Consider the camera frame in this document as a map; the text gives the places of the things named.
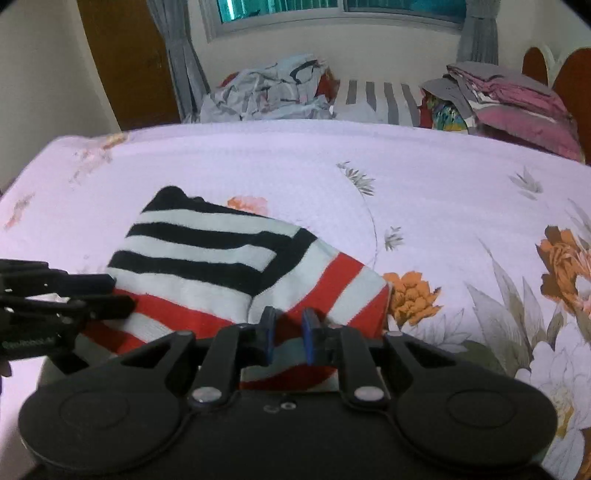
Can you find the red white scalloped headboard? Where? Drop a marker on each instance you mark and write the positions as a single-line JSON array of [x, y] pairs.
[[569, 77]]

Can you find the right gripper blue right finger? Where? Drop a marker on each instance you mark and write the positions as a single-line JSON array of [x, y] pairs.
[[312, 335]]

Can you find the pink floral bed sheet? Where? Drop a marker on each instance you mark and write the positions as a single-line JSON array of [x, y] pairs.
[[485, 246]]

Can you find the light blue crumpled clothes pile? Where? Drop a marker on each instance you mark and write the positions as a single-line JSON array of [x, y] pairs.
[[296, 87]]

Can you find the brown wooden door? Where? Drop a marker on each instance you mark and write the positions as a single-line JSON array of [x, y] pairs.
[[130, 58]]

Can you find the teal glass window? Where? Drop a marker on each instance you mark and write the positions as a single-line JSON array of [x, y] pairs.
[[222, 18]]

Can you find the grey curtain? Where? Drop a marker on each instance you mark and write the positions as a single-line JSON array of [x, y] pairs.
[[189, 83], [479, 38]]

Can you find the striped black white red sweater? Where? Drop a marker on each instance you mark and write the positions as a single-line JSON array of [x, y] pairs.
[[192, 265]]

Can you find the grey curtain right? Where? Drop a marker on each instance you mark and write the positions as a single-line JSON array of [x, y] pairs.
[[479, 38]]

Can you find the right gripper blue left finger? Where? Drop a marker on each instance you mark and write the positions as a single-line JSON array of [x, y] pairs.
[[265, 335]]

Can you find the pink grey folded bedding stack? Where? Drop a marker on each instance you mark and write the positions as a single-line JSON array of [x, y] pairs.
[[487, 100]]

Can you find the grey curtain left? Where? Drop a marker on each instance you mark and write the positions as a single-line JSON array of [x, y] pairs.
[[189, 83]]

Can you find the grey striped white pillow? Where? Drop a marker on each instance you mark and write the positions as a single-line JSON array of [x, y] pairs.
[[378, 102]]

